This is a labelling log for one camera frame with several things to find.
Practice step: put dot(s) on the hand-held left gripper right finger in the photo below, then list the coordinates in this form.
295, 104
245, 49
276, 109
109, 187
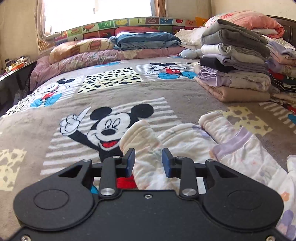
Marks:
166, 162

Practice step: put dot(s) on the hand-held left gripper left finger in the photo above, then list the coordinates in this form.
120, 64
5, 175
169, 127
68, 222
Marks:
130, 160

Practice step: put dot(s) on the white floral padded garment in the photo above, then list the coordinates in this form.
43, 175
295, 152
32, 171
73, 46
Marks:
242, 157

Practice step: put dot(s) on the stack of grey folded clothes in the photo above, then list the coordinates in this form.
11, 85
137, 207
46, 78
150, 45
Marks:
235, 60

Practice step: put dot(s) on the stack of colourful folded clothes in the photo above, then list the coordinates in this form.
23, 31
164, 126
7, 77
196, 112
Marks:
284, 69

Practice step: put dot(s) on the cartoon mouse printed blanket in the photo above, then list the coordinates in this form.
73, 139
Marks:
161, 92

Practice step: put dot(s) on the mauve floral quilt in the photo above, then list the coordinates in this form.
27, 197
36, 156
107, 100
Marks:
92, 58

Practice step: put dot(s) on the grey-blue plush toy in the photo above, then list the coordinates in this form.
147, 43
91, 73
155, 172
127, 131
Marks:
188, 53

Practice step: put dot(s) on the blue and red folded quilt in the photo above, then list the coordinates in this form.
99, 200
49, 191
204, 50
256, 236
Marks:
143, 39

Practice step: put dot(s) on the orange printed pillow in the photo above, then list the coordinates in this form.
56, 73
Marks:
78, 47

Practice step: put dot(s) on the cream blanket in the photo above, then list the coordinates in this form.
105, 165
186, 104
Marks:
189, 34

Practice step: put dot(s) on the colourful alphabet play mat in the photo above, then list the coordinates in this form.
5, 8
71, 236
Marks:
104, 24

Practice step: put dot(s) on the cluttered side shelf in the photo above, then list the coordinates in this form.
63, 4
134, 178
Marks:
11, 85

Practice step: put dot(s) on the clutter of small desk items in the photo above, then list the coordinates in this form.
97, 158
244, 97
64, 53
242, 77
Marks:
17, 63

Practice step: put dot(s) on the sheer patterned curtain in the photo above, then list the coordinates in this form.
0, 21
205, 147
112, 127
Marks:
44, 34

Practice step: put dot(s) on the bright window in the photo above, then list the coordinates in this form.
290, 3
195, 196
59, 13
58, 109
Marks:
92, 11

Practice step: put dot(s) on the pink folded quilt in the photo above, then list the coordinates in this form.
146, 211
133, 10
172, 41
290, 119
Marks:
249, 19

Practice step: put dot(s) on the dark wooden headboard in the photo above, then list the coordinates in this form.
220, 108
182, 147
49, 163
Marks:
289, 30

